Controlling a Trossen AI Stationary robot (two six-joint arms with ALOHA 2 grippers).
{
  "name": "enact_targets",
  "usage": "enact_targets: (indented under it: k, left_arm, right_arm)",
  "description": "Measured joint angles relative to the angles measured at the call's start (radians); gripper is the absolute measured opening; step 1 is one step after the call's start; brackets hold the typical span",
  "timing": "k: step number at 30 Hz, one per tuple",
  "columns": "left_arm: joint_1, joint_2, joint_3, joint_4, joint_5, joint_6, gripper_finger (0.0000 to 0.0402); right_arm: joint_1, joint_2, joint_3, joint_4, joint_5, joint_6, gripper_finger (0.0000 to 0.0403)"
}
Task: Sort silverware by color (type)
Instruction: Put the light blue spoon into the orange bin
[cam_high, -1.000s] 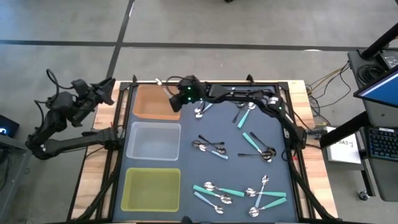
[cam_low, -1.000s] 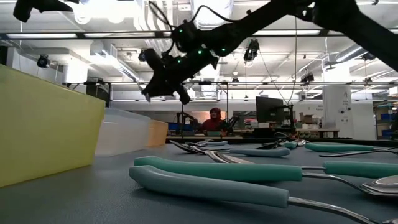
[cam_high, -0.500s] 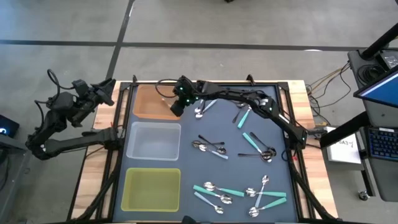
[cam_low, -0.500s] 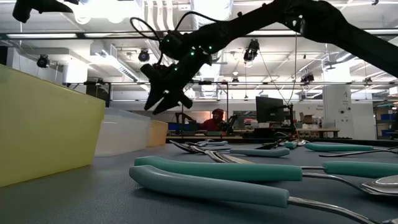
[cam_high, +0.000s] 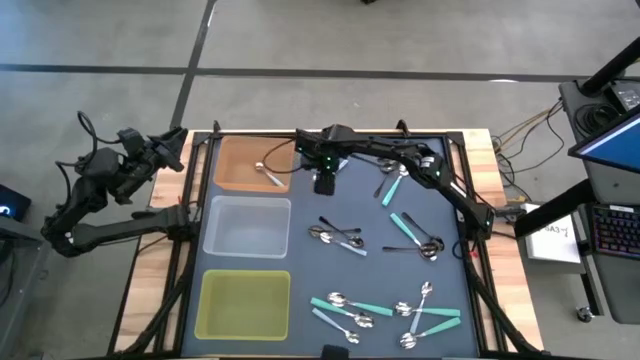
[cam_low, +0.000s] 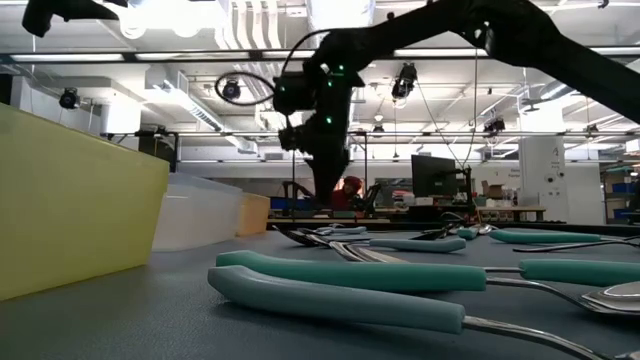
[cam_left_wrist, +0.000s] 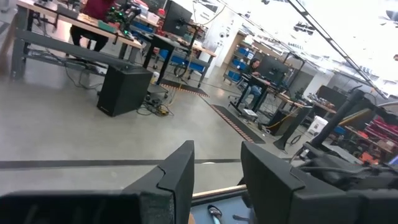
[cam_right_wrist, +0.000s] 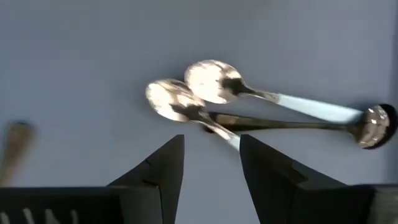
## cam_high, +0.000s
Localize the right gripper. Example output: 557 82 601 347
310 127 352 196

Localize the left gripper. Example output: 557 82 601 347
138 126 189 174

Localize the teal handled spoon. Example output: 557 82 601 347
398 316 463 350
381 163 411 208
326 291 395 318
394 301 462 319
389 212 439 262
309 296 376 330

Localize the orange plastic bin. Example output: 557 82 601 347
213 135 297 194

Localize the clear plastic bin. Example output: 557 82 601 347
202 195 292 260

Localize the blue-grey table mat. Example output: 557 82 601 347
180 133 482 358

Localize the yellow plastic bin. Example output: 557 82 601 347
193 269 292 342

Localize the dark device with screen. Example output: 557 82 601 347
0 183 33 224

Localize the black cart beam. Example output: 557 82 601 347
513 178 597 239

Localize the white labelled box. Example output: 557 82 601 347
523 202 583 265

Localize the monitor with blue screen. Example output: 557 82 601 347
568 105 640 175

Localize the backlit keyboard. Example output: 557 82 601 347
591 203 640 261

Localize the grey equipment cart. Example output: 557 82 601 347
558 78 640 325

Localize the black slanted pole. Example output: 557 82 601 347
579 37 640 96

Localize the black power adapter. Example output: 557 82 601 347
610 80 640 112

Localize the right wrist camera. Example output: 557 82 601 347
294 128 324 157

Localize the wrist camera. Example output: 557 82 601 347
116 127 147 157
294 128 324 157

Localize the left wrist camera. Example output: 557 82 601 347
116 127 147 157

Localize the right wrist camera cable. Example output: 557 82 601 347
261 138 304 175

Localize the black table frame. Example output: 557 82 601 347
107 119 546 360

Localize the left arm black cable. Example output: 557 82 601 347
53 110 101 201

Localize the black table-level camera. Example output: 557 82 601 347
320 343 350 360

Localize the black floor cable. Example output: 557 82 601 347
492 99 567 201

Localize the coiled black cable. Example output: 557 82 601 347
573 102 609 136

